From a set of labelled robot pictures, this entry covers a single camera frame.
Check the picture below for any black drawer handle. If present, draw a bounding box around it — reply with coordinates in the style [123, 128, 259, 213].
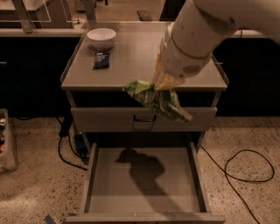
[133, 115, 157, 123]

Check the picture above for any clear plastic storage bin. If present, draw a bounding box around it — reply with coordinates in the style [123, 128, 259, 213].
[0, 108, 18, 173]

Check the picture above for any black floor cable left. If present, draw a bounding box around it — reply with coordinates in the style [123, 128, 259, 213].
[55, 116, 90, 172]

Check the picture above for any black floor cable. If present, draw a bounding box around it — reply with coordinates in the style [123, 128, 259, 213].
[200, 144, 276, 224]
[55, 116, 90, 172]

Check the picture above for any blue power adapter box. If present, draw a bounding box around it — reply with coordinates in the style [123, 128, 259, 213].
[74, 134, 87, 153]

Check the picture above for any grey drawer cabinet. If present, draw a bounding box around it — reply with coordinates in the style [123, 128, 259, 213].
[59, 20, 230, 224]

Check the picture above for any dark blue snack packet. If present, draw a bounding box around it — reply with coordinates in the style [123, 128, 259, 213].
[94, 52, 110, 69]

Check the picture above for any open grey middle drawer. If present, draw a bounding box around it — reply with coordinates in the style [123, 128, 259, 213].
[66, 143, 225, 224]

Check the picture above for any green jalapeno chip bag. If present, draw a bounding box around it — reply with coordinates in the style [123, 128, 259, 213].
[122, 80, 193, 123]

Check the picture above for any black floor cable right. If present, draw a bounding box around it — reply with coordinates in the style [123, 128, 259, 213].
[200, 144, 276, 224]

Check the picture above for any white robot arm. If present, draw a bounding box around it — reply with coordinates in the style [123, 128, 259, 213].
[153, 0, 280, 90]

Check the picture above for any closed grey top drawer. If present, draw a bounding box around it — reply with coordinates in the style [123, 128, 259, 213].
[71, 107, 217, 132]

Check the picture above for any blue tape on floor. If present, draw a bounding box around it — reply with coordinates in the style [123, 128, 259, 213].
[43, 213, 77, 224]

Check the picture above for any white ceramic bowl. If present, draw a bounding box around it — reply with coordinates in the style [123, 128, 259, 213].
[87, 28, 116, 51]

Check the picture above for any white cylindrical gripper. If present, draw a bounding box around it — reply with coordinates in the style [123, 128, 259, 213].
[152, 23, 211, 91]

